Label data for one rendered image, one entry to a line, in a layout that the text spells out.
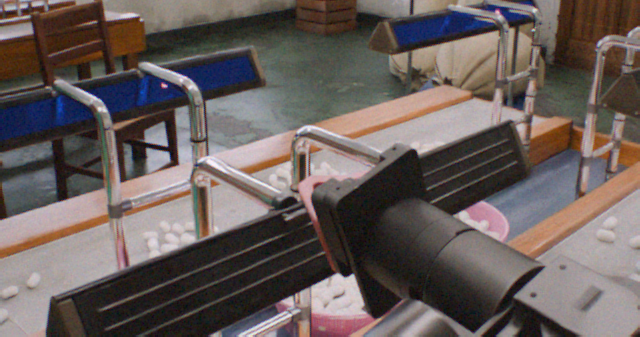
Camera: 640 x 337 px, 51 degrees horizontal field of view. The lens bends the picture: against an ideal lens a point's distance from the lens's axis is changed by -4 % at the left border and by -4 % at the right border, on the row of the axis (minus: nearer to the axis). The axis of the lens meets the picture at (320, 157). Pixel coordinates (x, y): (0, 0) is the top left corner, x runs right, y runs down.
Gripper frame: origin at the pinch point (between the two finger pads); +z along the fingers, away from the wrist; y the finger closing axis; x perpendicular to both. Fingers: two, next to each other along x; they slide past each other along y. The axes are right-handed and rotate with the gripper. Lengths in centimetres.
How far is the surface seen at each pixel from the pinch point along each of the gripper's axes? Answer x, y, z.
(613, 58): 388, 250, 247
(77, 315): -18.4, 4.2, 8.9
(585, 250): 63, 71, 27
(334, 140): 15.5, 14.1, 23.6
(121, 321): -15.8, 6.7, 8.3
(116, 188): -5, 20, 52
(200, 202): -0.9, 14.1, 28.0
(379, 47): 63, 38, 78
